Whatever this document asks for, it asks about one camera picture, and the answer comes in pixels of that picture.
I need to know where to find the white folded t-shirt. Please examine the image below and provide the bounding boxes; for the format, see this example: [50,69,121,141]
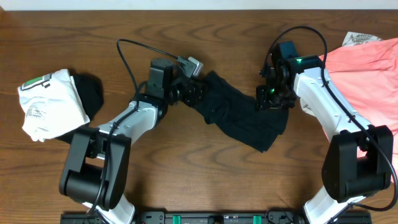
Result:
[17,69,90,142]

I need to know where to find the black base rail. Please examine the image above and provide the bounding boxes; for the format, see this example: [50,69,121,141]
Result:
[60,211,373,224]

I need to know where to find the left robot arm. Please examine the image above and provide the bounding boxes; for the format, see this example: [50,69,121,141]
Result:
[59,76,208,223]

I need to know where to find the white printed garment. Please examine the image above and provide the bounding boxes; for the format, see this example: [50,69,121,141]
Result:
[341,32,382,47]

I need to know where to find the pink t-shirt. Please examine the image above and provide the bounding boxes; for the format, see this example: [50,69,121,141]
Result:
[326,38,397,168]

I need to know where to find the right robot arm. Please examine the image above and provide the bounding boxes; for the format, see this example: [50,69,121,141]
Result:
[256,53,397,223]

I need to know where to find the black t-shirt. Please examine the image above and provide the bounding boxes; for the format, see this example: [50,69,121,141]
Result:
[194,71,289,152]

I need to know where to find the black folded garment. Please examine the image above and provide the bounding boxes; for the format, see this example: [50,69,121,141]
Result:
[55,73,104,146]

